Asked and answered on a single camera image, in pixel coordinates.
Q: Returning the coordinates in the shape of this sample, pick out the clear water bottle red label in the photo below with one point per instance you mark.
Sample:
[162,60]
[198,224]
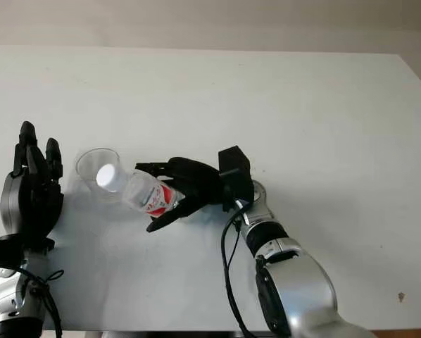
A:
[143,193]

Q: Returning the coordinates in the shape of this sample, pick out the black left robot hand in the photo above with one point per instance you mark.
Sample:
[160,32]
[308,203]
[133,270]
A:
[20,204]

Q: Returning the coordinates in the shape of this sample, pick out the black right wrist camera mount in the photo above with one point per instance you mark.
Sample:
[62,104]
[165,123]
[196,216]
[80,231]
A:
[237,169]

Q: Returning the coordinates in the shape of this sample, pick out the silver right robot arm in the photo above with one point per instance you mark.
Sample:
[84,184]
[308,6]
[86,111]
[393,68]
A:
[302,281]

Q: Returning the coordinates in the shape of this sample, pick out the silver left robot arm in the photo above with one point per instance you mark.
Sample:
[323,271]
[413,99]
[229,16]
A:
[10,303]

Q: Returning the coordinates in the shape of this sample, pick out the clear glass cup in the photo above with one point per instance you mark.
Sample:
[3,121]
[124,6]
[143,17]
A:
[87,165]

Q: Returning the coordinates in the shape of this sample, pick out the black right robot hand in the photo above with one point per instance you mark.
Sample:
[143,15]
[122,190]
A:
[200,183]

